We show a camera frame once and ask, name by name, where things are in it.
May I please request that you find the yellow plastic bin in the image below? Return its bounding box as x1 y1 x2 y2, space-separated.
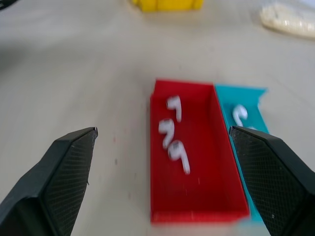
129 0 205 12

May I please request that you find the teal rectangular plastic tray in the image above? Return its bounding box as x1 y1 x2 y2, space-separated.
214 84 269 224

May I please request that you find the red rectangular plastic tray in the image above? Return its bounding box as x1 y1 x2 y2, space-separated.
149 78 251 224

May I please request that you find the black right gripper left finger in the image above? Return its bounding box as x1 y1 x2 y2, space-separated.
0 126 98 236

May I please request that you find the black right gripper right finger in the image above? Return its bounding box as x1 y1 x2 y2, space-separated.
228 125 315 236

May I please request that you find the clear bag of white granules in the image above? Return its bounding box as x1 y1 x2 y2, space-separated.
259 2 315 38

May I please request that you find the white earbud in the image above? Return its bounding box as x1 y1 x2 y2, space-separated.
232 104 249 127
157 118 175 149
167 140 191 175
165 95 183 122

